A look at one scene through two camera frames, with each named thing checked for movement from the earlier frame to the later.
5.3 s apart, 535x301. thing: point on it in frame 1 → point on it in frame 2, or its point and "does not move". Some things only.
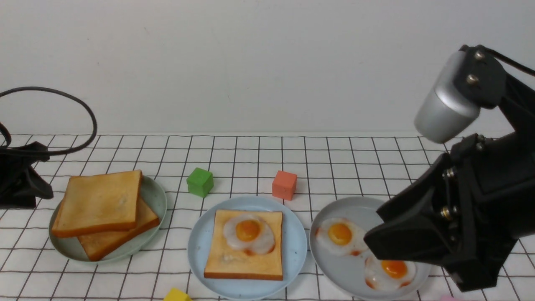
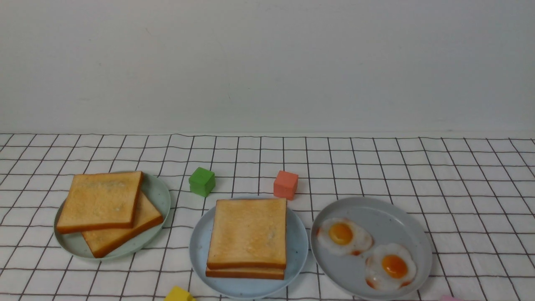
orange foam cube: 284,185 does not move
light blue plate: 294,250 does not move
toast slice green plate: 99,202 → 248,233
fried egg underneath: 341,236 does not move
